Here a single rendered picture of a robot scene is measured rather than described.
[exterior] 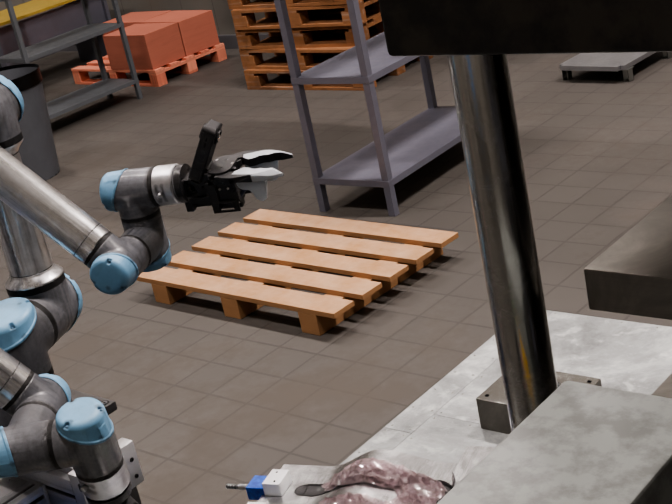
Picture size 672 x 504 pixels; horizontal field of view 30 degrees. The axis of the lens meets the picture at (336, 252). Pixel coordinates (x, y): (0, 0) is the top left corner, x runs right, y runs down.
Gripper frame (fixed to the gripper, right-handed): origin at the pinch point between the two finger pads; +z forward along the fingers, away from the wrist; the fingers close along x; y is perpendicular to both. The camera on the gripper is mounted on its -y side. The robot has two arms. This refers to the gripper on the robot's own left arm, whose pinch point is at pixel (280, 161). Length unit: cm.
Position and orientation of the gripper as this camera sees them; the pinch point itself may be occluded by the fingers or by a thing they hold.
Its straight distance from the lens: 223.6
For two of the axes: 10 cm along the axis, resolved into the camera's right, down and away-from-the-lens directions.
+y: 2.3, 8.5, 4.8
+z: 9.5, -0.8, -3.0
